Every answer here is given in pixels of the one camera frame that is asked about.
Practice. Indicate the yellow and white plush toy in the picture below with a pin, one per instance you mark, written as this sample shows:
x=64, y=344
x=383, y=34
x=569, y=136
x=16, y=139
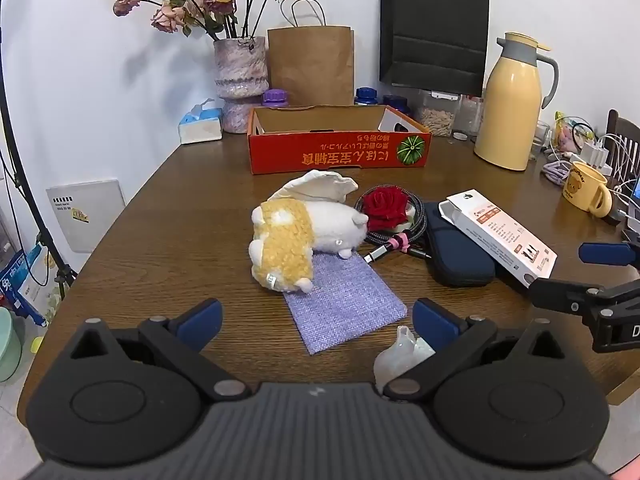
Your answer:
x=285, y=245

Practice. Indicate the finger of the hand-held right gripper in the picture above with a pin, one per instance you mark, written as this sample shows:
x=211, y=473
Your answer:
x=605, y=254
x=560, y=294

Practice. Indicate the purple woven cloth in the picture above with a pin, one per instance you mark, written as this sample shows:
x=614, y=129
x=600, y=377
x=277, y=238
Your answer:
x=340, y=300

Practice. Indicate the green plastic basin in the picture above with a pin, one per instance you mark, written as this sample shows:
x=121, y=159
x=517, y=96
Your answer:
x=7, y=350

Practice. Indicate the small white lid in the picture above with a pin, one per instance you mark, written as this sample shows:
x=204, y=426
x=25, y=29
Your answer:
x=460, y=135

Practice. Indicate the black paper bag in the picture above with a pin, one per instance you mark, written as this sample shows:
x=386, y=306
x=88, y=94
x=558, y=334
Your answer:
x=435, y=25

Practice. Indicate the white printed carton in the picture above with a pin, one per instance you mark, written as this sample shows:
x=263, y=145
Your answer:
x=500, y=235

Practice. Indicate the yellow mug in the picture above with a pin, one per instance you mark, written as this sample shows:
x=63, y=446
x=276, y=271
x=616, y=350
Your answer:
x=582, y=190

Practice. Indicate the navy blue case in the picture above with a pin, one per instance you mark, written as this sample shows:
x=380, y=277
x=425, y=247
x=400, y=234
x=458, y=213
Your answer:
x=455, y=255

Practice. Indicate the red rose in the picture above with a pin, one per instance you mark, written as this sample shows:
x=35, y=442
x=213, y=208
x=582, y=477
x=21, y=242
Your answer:
x=385, y=207

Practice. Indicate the clear container with grains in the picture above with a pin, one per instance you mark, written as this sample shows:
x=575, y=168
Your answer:
x=437, y=117

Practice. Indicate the clear plastic container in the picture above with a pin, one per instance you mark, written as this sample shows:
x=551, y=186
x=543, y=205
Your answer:
x=470, y=117

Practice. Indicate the purple textured vase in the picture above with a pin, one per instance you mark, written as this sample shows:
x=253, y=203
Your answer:
x=240, y=70

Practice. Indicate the blue tissue box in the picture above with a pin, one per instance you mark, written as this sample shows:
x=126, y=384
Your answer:
x=200, y=130

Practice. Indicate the red cardboard box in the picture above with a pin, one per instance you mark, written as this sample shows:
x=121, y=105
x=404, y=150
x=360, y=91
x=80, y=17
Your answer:
x=325, y=157

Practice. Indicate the small yellow scoop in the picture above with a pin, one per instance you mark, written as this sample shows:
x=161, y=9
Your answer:
x=37, y=344

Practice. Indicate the blue and white package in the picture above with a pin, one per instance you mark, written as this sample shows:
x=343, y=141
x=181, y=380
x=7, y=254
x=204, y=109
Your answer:
x=25, y=280

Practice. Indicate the white power charger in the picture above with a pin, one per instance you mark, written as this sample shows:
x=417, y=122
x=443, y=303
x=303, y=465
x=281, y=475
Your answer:
x=595, y=155

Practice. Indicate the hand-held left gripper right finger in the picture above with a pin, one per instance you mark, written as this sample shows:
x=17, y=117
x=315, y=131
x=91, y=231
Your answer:
x=435, y=325

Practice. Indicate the blue lid bottle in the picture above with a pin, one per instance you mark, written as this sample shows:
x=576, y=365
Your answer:
x=366, y=96
x=397, y=102

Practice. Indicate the clear drinking glass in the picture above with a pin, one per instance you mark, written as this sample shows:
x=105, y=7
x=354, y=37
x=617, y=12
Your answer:
x=541, y=137

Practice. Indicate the purple lid bottle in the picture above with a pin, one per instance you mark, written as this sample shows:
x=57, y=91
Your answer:
x=275, y=97

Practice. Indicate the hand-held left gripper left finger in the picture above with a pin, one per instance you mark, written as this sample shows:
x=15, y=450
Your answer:
x=200, y=325

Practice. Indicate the brown paper bag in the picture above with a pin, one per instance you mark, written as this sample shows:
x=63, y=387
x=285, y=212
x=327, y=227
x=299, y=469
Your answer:
x=310, y=65

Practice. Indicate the yellow thermos jug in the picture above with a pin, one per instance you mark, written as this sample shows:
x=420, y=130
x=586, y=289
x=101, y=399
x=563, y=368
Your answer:
x=510, y=110

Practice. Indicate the translucent plastic piece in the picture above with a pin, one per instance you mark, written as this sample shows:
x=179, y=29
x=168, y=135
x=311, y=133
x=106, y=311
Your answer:
x=397, y=360

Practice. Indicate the black tripod stand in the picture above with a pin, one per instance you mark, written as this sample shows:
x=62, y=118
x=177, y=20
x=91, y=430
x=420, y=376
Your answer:
x=64, y=275

